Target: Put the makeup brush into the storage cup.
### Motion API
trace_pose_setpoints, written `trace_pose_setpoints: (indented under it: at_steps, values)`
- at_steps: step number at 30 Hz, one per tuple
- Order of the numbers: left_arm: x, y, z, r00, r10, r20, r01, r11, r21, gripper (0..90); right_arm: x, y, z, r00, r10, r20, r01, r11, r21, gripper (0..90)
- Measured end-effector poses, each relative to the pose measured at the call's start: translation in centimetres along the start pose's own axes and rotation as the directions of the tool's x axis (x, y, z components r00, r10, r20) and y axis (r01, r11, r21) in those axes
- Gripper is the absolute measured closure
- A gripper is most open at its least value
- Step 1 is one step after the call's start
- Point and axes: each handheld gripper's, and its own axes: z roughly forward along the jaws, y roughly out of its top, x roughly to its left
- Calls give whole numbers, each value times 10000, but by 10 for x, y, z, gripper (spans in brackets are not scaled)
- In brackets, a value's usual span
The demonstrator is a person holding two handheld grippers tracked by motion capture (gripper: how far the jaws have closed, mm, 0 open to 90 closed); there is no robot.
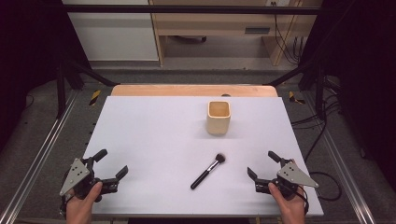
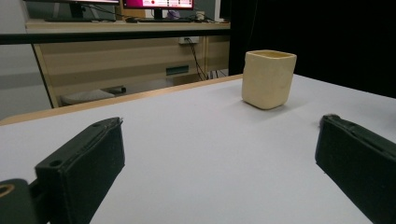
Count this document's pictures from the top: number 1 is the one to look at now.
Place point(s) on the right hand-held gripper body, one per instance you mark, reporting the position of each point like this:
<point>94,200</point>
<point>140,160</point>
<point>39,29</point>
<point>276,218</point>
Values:
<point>294,175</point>

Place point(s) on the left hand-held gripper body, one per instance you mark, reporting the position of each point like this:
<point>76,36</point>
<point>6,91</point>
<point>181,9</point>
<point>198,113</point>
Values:
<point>76,174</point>

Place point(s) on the black makeup brush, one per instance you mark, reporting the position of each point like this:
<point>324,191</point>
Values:
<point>205,174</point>

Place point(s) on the beige square cup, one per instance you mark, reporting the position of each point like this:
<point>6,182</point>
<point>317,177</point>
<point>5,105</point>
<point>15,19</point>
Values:
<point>218,126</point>

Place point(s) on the person's right hand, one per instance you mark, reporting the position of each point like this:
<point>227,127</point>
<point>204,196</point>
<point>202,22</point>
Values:
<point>292,210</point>

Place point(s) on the person's left hand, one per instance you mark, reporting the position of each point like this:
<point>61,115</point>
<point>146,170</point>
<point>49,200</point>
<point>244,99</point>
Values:
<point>79,210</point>

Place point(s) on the white board sheet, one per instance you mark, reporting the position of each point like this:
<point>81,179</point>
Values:
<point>155,130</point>

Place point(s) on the yellow clamp left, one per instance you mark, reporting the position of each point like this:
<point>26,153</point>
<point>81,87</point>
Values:
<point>95,97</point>

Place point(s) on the yellow clamp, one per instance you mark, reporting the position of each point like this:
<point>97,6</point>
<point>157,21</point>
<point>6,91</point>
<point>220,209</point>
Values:
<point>292,97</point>
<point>95,97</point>

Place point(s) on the yellow clamp right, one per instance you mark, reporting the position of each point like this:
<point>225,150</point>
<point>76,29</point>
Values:
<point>292,97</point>

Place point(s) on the dark table grommet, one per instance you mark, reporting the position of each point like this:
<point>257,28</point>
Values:
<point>226,95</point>

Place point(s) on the wooden table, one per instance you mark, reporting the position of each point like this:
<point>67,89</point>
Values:
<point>186,90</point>

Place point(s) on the white cabinet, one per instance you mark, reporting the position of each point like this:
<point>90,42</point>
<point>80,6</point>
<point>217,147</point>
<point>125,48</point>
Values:
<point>115,37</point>

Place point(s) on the grey desk label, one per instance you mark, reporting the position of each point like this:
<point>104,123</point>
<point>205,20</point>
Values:
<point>257,30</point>

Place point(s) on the black curtain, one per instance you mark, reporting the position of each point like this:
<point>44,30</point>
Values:
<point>367,62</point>
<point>25,46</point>

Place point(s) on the black chair castor base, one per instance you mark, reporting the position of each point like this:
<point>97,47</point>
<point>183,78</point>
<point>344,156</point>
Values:
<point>199,39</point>

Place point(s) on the light wooden desk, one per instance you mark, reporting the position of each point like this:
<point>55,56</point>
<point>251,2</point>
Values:
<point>202,25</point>

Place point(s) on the aluminium floor rail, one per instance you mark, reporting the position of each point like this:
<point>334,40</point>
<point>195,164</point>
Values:
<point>353,186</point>
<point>40,155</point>

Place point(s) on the black frame strut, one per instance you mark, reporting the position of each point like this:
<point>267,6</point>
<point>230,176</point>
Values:
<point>319,93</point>
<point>61,93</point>

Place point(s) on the white wall socket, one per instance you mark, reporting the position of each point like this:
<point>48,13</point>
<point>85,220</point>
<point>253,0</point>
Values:
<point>280,2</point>

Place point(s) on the black frame crossbar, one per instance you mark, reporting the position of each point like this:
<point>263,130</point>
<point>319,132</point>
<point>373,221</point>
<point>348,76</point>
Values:
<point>186,9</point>

